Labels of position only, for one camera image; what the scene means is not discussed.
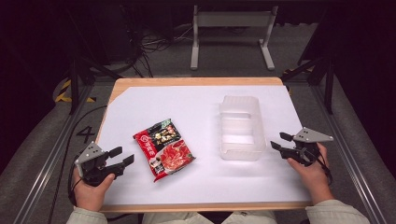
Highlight black floor cable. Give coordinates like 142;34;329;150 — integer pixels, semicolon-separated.
46;105;108;224

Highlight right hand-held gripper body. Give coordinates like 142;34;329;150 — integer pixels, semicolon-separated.
279;127;334;168

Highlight yellow and black floor tape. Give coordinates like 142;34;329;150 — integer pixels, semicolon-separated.
54;78;96;104

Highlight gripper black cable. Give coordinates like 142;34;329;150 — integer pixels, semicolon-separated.
67;161;79;207
317;151;333;187

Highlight clear plastic container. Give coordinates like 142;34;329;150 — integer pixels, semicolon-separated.
219;94;268;162

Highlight bundle of black cables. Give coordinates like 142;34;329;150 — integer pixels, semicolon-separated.
120;4;194;78

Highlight aluminium rail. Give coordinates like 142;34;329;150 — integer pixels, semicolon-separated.
12;83;95;224
310;83;388;224

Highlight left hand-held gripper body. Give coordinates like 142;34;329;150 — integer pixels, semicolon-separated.
74;141;126;188

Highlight person's legs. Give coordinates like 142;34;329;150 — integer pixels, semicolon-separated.
141;210;278;224

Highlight black metal stand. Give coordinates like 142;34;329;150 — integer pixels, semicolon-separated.
65;8;123;116
280;18;336;115

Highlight white table sheet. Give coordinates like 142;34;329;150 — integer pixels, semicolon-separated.
96;85;313;206

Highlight white metal desk frame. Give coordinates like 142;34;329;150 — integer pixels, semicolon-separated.
190;5;279;72

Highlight red and black food packet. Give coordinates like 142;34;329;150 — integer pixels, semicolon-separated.
133;118;196;183

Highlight person's right hand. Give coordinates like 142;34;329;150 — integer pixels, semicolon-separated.
286;142;336;205

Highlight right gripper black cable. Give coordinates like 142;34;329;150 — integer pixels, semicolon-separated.
317;151;333;187

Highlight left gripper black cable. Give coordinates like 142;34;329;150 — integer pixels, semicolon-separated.
67;161;79;207

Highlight person's left hand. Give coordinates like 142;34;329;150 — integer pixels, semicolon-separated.
72;173;117;213

